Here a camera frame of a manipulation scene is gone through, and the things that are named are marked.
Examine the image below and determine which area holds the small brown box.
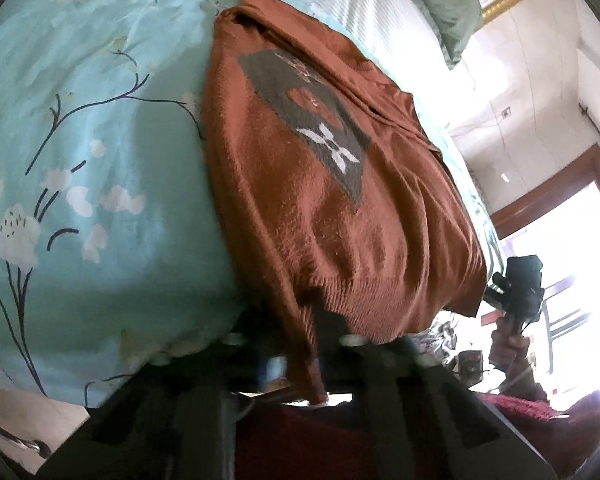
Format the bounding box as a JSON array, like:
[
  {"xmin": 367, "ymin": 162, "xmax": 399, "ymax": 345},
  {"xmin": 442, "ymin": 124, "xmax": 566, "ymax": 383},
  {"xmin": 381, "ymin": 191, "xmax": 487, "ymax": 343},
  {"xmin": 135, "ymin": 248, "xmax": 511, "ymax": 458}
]
[{"xmin": 458, "ymin": 350, "xmax": 485, "ymax": 387}]

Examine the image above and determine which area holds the light blue floral bed sheet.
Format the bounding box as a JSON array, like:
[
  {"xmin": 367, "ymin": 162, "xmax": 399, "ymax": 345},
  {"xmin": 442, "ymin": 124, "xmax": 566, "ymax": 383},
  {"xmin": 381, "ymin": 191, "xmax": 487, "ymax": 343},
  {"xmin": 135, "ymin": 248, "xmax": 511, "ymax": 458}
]
[{"xmin": 0, "ymin": 0, "xmax": 503, "ymax": 408}]

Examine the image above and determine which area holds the dark red clothing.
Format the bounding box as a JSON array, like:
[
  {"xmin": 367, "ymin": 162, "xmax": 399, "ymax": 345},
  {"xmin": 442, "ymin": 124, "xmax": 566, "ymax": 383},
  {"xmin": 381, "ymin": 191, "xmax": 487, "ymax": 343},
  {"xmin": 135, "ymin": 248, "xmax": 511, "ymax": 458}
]
[{"xmin": 234, "ymin": 382, "xmax": 600, "ymax": 480}]

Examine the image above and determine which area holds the chair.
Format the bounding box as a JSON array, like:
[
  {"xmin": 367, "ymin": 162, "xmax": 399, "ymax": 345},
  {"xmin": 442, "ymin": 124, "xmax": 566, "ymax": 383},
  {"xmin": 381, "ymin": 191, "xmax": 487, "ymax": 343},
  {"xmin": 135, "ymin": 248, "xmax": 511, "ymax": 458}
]
[{"xmin": 542, "ymin": 305, "xmax": 593, "ymax": 358}]

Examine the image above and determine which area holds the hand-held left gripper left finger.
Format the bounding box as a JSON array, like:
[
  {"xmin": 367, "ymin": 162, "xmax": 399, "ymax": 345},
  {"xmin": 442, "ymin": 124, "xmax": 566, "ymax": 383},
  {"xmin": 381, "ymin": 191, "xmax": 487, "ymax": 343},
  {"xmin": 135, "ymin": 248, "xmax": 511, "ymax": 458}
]
[{"xmin": 39, "ymin": 310, "xmax": 293, "ymax": 480}]

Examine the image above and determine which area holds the person's right hand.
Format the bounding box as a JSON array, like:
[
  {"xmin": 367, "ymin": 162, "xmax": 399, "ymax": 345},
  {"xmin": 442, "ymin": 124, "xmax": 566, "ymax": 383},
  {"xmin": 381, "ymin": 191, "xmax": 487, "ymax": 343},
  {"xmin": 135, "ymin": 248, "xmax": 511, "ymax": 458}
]
[{"xmin": 488, "ymin": 316, "xmax": 532, "ymax": 375}]

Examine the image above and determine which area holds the brown knitted sweater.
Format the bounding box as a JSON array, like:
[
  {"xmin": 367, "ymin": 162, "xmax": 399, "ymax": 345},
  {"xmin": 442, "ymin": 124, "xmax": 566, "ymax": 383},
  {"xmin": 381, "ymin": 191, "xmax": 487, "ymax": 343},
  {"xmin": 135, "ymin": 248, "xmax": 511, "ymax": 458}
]
[{"xmin": 200, "ymin": 0, "xmax": 490, "ymax": 407}]

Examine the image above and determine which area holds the black white patterned cloth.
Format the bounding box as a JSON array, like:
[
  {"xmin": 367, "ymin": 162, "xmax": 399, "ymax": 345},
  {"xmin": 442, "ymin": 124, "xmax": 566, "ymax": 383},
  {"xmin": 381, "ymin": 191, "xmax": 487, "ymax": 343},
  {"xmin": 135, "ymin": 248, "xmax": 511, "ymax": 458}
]
[{"xmin": 415, "ymin": 310, "xmax": 473, "ymax": 368}]

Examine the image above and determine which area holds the brown wooden door frame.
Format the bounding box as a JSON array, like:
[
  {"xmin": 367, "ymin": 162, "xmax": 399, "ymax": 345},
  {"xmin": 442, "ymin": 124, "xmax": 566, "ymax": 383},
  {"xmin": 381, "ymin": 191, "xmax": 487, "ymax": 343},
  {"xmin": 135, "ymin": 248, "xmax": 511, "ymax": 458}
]
[{"xmin": 489, "ymin": 142, "xmax": 600, "ymax": 298}]

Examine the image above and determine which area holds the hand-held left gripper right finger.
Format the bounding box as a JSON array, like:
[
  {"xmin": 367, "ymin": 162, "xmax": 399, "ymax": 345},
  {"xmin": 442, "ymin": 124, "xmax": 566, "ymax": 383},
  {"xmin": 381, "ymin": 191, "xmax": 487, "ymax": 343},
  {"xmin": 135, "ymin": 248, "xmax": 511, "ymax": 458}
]
[{"xmin": 314, "ymin": 305, "xmax": 548, "ymax": 480}]

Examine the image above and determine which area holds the white striped blanket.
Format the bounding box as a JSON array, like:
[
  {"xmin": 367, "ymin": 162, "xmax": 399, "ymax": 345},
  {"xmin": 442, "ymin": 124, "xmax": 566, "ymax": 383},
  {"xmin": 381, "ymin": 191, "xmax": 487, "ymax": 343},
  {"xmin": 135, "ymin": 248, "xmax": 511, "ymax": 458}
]
[{"xmin": 232, "ymin": 0, "xmax": 456, "ymax": 126}]

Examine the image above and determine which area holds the person's right forearm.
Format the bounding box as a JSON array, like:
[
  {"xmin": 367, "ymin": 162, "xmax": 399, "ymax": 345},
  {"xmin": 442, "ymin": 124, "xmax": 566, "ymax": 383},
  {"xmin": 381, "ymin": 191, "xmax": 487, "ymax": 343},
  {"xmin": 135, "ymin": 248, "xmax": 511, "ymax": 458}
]
[{"xmin": 497, "ymin": 357, "xmax": 553, "ymax": 403}]

